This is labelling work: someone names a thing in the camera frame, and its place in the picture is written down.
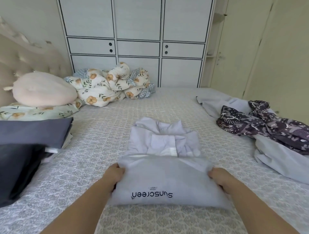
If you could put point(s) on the white wardrobe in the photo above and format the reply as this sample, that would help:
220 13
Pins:
140 29

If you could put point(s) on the light lavender sunscreen jacket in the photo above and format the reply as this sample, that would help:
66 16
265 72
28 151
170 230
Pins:
169 178

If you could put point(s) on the person's right hand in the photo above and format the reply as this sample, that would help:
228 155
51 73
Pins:
223 178

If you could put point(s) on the grey printed t-shirt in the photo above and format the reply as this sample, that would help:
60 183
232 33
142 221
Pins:
34 132

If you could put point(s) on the floral bunched quilt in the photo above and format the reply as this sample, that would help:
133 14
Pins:
145 87

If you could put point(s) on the pink plush pillow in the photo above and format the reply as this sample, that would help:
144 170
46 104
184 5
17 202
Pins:
43 89

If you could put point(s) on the white printed t-shirt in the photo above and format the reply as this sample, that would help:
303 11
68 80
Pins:
62 143

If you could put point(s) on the floral pillow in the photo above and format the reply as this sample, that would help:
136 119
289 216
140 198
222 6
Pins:
38 112

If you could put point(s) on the white door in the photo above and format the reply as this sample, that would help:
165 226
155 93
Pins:
256 48

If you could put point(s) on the dark purple patterned garment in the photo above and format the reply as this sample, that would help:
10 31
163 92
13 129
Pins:
265 125

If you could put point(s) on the person's left forearm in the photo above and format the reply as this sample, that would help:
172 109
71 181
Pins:
79 212

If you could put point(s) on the beige tufted headboard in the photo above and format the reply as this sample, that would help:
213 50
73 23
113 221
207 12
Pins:
24 62

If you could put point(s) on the bed with grey patterned sheet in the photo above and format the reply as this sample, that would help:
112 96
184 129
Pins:
96 140

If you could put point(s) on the person's right forearm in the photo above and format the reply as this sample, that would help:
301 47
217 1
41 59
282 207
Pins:
260 212

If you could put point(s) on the person's left hand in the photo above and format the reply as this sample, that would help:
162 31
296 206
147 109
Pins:
115 174

